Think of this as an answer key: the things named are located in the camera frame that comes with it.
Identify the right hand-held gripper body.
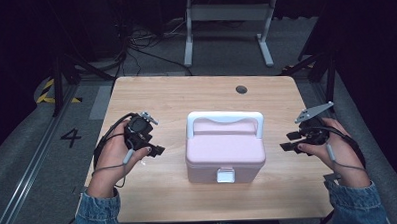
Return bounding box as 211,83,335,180
292,101,336,147

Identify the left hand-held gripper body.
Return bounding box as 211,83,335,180
122,110,161,153

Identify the person's right hand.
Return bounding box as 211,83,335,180
296,115,371,191

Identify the person's left hand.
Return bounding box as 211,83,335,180
84,118,154,200

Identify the black metal stand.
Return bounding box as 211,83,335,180
48,50,119,118
279,48,340,116

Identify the yellow black hazard tape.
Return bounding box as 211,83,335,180
34,77,84,106

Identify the grey cable of left gripper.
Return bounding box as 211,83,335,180
90,146,137,190

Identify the grey cable of gripper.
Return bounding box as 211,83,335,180
90,146,137,190
325,141,367,174

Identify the grey cable of right gripper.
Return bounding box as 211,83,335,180
325,141,367,174

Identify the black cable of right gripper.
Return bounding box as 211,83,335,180
306,123,368,171

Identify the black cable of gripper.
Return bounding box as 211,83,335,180
90,111,141,172
306,123,368,171

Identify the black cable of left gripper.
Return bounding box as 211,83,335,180
90,111,141,172

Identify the pink storage box white handle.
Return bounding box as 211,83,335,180
182,109,268,186

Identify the tangle of black floor cables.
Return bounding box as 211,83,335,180
106,21,195,96

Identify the metal floor rail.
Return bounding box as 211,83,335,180
0,85,86,224

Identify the white metal desk frame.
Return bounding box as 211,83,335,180
181,0,280,71

